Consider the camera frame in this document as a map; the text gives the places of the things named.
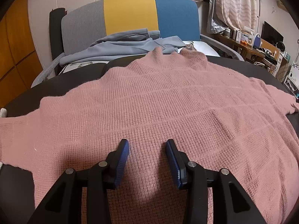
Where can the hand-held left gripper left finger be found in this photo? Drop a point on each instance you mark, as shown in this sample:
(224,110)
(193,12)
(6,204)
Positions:
(121,165)

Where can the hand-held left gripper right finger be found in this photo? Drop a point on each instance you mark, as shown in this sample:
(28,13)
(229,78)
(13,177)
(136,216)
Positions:
(174,165)

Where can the pink knit sweater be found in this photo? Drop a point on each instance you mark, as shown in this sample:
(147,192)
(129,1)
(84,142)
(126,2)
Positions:
(163,98)

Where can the light blue garment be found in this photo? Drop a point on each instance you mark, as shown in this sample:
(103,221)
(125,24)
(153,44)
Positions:
(116,46)

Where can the white folded towel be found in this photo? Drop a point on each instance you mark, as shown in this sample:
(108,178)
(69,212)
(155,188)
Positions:
(2,112)

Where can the cluttered wooden desk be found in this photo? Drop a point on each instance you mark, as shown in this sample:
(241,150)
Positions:
(233,42)

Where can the black rolled mat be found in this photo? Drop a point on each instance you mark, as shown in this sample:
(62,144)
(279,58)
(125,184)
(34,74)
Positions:
(56,32)

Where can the blue rounded container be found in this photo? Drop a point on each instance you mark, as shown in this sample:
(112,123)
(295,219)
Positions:
(256,41)

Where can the cardboard box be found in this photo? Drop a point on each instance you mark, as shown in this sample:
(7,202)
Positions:
(268,49)

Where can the grey yellow blue chair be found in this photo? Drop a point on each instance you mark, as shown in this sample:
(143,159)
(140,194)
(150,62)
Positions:
(130,14)

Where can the wooden wardrobe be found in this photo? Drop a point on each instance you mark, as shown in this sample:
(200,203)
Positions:
(16,51)

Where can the white desk fan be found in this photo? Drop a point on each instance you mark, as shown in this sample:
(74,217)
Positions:
(281,46)

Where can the black monitor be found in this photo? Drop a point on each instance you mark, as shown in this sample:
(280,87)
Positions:
(272,33)

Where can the floral hanging sheet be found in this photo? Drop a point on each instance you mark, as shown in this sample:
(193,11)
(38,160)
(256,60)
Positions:
(233,4)

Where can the white lamp pole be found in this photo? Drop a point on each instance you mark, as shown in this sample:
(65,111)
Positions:
(258,9)

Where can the wall air conditioner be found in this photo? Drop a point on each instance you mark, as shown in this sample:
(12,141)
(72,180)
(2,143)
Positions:
(282,5)

